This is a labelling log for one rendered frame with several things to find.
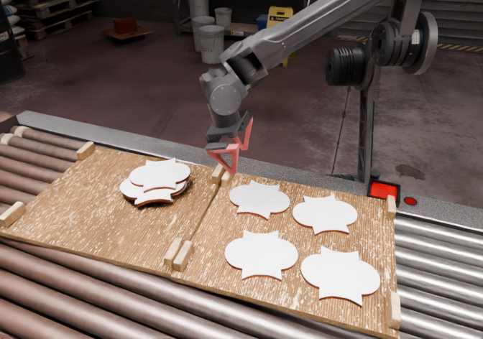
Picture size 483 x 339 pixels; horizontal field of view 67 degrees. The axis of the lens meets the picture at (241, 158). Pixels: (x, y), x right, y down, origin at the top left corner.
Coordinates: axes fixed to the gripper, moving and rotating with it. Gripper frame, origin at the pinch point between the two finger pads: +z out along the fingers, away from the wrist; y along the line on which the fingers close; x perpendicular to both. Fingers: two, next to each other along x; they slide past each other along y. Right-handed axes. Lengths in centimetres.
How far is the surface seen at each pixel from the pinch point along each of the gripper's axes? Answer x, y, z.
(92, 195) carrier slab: -36.2, 8.2, 2.4
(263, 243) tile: 5.8, 13.1, 12.9
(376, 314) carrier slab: 26.8, 23.3, 19.5
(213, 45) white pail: -135, -325, 47
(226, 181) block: -6.2, -2.9, 8.1
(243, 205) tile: -0.8, 3.2, 11.0
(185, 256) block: -6.9, 21.6, 8.0
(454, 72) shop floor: 113, -368, 136
